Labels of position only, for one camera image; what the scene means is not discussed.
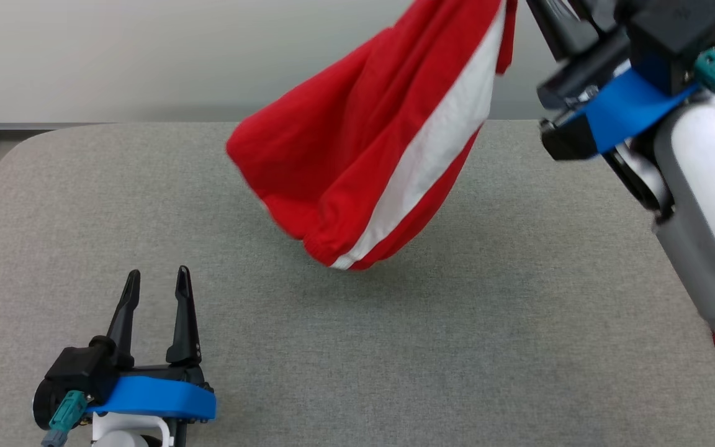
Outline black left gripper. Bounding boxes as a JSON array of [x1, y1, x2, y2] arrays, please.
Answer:
[[107, 266, 215, 393]]

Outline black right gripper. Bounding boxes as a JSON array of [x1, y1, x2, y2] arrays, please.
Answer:
[[526, 0, 641, 161]]

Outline red shorts with white stripe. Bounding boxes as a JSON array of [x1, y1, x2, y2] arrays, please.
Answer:
[[225, 0, 518, 271]]

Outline blue right camera mount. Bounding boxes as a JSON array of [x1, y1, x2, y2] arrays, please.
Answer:
[[572, 65, 699, 156]]

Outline black cable with teal plug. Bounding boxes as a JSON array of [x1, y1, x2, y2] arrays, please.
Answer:
[[41, 390, 90, 447]]

